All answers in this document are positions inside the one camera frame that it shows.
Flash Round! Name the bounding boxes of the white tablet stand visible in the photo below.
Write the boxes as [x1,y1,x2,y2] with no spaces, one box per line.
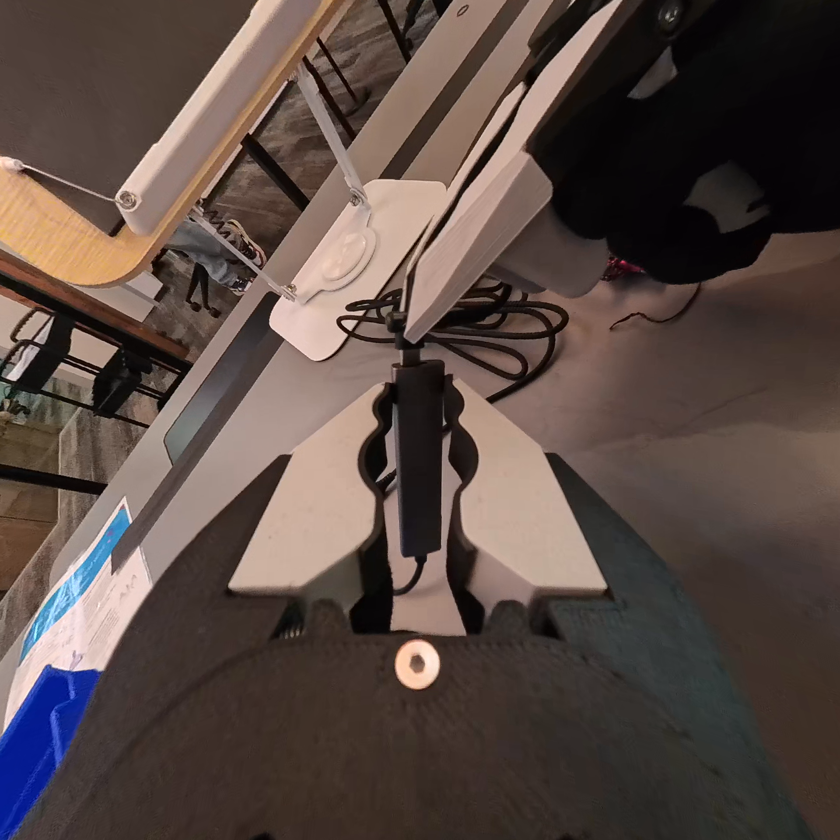
[115,0,450,362]

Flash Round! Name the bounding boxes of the person's right hand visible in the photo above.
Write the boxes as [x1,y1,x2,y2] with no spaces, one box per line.
[530,0,840,286]

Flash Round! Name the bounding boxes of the white blue printed leaflet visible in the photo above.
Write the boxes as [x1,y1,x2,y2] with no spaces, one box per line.
[3,497,153,723]

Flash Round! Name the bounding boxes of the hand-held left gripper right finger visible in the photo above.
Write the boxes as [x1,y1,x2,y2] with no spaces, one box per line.
[446,382,609,616]

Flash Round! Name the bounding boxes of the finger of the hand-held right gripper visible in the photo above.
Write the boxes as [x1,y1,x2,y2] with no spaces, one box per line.
[410,82,530,269]
[403,0,643,345]

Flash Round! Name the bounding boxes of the black braided usb cable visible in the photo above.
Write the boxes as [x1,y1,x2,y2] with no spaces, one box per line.
[336,282,571,404]

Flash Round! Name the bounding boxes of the blue plastic bin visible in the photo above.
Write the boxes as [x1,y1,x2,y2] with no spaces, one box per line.
[0,664,101,840]

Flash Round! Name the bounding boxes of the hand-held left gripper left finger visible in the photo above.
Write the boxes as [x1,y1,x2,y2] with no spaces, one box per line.
[227,384,395,614]

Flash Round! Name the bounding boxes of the thin black hub cable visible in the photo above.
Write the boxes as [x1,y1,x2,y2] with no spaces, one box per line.
[392,554,429,596]

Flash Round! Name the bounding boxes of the grey usb hub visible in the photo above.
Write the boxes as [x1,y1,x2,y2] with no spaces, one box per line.
[392,357,445,559]

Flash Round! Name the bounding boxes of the dark loose thread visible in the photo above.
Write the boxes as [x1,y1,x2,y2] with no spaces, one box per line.
[609,282,704,331]

